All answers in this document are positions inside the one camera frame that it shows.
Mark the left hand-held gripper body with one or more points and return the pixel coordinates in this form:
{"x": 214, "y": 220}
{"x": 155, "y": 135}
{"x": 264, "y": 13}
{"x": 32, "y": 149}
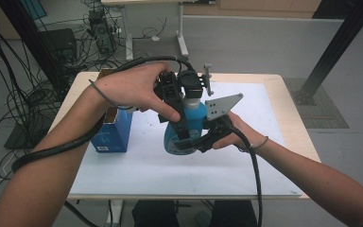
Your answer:
{"x": 190, "y": 83}

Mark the light wooden cabinet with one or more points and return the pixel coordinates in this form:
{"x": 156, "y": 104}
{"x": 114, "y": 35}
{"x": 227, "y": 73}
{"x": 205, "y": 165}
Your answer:
{"x": 264, "y": 6}

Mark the person's leg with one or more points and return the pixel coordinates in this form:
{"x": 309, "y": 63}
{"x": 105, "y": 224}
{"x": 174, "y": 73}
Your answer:
{"x": 156, "y": 216}
{"x": 233, "y": 216}

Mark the white desk with legs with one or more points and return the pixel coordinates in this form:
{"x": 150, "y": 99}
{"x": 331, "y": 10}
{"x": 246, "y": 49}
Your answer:
{"x": 182, "y": 34}

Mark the person's right hand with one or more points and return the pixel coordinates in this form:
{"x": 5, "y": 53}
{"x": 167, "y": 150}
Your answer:
{"x": 242, "y": 135}

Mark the black metal stand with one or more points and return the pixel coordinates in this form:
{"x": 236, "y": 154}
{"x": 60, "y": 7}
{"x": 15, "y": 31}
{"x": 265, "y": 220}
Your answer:
{"x": 28, "y": 41}

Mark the black equipment box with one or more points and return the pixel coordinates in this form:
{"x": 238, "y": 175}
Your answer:
{"x": 60, "y": 44}

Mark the person's right leg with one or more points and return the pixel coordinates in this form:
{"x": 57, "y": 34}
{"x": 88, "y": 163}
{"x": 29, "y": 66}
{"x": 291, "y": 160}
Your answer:
{"x": 233, "y": 216}

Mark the black computer tower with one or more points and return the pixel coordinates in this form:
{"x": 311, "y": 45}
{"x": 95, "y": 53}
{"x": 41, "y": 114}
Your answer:
{"x": 102, "y": 33}

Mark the person's left hand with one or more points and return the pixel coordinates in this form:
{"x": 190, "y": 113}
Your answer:
{"x": 132, "y": 88}

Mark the white table leg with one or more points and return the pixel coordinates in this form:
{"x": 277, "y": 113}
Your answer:
{"x": 115, "y": 213}

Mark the dark floor plate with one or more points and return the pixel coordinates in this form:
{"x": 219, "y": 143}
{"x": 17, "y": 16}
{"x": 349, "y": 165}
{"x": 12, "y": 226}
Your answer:
{"x": 19, "y": 138}

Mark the blue bottle with white cap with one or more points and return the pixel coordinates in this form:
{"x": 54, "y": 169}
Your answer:
{"x": 198, "y": 119}

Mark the person's left leg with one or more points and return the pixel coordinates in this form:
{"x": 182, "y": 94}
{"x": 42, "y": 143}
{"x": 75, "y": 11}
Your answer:
{"x": 156, "y": 216}

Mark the white table mat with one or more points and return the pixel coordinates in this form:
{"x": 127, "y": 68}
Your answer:
{"x": 157, "y": 176}

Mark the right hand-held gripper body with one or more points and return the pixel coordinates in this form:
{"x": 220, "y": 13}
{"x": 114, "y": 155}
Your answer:
{"x": 222, "y": 105}

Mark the blue cardboard box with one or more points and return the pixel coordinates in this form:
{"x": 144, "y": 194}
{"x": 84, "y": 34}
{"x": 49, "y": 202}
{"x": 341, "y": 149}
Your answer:
{"x": 116, "y": 135}

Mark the black metal frame post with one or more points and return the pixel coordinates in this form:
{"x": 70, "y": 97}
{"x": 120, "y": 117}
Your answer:
{"x": 337, "y": 47}

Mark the grey floor mat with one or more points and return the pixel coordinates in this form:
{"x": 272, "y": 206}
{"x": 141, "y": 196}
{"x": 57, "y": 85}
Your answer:
{"x": 327, "y": 110}

